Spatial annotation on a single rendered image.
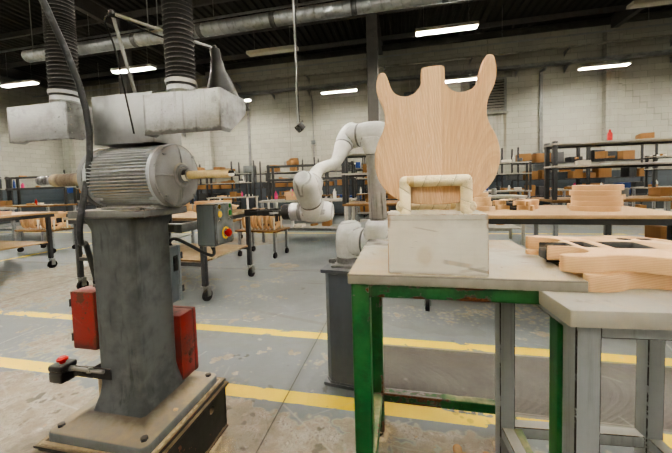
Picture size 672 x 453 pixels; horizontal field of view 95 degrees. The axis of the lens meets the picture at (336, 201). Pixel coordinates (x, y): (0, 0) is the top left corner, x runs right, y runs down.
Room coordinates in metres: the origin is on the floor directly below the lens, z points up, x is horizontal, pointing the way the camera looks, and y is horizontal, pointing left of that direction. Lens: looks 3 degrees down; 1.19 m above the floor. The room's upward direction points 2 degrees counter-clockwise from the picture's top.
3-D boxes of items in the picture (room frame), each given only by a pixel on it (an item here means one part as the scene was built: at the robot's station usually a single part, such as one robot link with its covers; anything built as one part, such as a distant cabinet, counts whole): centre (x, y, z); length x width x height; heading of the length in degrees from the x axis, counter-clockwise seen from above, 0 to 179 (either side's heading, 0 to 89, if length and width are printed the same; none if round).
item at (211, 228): (1.51, 0.67, 0.99); 0.24 x 0.21 x 0.26; 78
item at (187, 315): (1.46, 0.84, 0.49); 0.25 x 0.12 x 0.37; 78
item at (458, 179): (0.88, -0.28, 1.20); 0.20 x 0.03 x 0.03; 77
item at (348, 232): (1.86, -0.08, 0.87); 0.18 x 0.16 x 0.22; 62
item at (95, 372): (1.22, 1.06, 0.46); 0.25 x 0.07 x 0.08; 78
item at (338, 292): (1.87, -0.07, 0.35); 0.28 x 0.28 x 0.70; 70
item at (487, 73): (0.89, -0.42, 1.49); 0.07 x 0.04 x 0.10; 77
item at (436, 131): (0.92, -0.30, 1.33); 0.35 x 0.04 x 0.40; 77
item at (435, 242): (0.93, -0.30, 1.02); 0.27 x 0.15 x 0.17; 78
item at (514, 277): (1.11, -0.39, 0.55); 0.62 x 0.58 x 0.76; 78
